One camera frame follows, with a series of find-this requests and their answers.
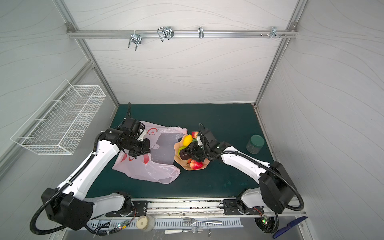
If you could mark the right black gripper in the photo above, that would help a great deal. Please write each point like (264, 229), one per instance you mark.
(193, 150)

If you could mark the green table mat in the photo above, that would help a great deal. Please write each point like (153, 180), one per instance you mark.
(231, 123)

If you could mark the metal hook clamp left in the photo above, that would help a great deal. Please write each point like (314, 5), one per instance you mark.
(135, 40)

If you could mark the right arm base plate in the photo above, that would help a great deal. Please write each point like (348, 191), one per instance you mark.
(233, 207)

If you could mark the silver fork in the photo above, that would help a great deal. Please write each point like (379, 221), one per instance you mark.
(194, 222)

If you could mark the white handled fork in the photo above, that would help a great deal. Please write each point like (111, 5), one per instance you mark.
(194, 230)

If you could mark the red peach front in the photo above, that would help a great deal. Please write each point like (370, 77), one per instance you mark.
(195, 165)

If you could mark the green apple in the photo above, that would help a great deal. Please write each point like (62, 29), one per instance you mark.
(180, 149)

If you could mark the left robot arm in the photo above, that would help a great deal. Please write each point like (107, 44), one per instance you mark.
(67, 206)

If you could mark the dark purple fruit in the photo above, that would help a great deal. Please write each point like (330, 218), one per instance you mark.
(184, 155)

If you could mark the green lidded glass jar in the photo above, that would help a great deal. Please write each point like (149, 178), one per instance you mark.
(255, 144)

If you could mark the metal hook clamp middle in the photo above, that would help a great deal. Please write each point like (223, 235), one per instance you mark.
(165, 32)

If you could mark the metal bolt clamp right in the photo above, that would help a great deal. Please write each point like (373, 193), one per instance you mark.
(274, 33)

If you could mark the white wire basket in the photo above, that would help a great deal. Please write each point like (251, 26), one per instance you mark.
(58, 125)

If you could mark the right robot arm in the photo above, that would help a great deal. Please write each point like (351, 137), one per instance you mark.
(276, 189)

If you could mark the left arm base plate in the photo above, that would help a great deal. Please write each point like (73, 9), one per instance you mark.
(141, 208)

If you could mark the black round fan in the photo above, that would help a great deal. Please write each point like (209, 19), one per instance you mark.
(265, 224)

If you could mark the metal ring clamp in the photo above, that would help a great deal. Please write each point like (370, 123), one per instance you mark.
(201, 32)

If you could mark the pink strawberry plastic bag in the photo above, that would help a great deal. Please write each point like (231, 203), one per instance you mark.
(157, 166)

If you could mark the red strawberry back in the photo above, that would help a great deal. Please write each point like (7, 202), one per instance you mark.
(195, 134)

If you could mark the peach scalloped fruit plate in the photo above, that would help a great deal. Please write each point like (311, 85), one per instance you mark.
(185, 164)

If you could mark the blue plastic tool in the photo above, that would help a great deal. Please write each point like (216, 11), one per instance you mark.
(289, 226)

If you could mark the metal hook clamp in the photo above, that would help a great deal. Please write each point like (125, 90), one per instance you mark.
(135, 40)
(165, 32)

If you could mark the aluminium cross rail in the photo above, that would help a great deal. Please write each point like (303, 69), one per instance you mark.
(179, 34)

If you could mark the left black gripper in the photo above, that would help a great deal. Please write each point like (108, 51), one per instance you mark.
(146, 149)

